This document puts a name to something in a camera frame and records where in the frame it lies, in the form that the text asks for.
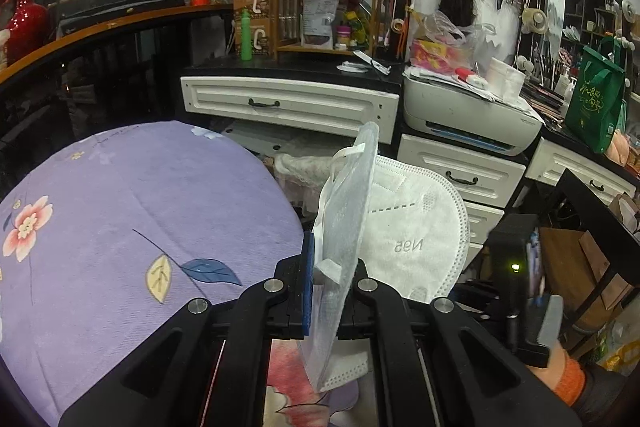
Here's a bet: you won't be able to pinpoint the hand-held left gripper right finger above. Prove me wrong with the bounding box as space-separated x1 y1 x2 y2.
336 257 583 427

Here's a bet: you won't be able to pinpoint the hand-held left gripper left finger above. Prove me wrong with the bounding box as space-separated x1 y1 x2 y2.
57 231 317 427

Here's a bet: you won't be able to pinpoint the white embossed face mask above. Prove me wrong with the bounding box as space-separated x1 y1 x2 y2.
357 154 471 305

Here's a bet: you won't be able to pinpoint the person's right forearm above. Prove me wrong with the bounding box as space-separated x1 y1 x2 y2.
527 349 640 425

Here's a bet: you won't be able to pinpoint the cardboard box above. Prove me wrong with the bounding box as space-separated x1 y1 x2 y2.
539 227 633 330

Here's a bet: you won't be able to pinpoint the white printer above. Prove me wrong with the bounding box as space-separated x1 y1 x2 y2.
402 74 546 156

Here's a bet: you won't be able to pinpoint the green tote bag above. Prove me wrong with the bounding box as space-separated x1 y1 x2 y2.
565 37 628 154

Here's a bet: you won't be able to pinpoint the wide white drawer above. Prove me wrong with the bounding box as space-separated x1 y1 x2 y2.
180 76 401 145

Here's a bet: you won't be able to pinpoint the purple floral tablecloth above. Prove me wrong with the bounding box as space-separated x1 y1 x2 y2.
0 121 361 427

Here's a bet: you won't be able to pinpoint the clear bag pink items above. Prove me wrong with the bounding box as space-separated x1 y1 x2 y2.
409 11 496 75

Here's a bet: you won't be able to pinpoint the bulb-lit mirror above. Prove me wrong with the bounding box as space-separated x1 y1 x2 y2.
545 0 640 132

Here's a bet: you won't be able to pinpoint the green bottle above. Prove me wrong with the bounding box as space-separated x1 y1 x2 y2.
240 9 253 61

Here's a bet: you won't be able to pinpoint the wooden counter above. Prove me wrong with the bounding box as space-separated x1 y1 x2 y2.
0 2 236 82

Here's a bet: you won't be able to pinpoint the red vase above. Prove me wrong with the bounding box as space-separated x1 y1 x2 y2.
5 0 51 68

